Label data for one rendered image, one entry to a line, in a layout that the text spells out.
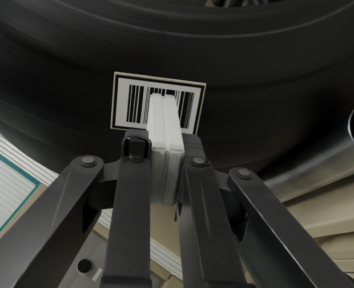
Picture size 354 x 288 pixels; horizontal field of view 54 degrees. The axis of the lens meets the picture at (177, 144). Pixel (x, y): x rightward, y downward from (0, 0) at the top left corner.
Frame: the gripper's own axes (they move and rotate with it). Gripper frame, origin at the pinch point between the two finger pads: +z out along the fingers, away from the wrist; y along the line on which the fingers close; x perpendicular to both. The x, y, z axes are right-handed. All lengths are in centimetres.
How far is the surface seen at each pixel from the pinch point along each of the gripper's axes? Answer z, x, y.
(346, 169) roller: 6.6, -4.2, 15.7
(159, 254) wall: 250, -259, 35
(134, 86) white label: 5.4, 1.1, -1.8
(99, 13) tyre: 7.8, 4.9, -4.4
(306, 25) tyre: 8.9, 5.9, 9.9
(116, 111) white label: 5.4, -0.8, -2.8
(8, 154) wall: 317, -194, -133
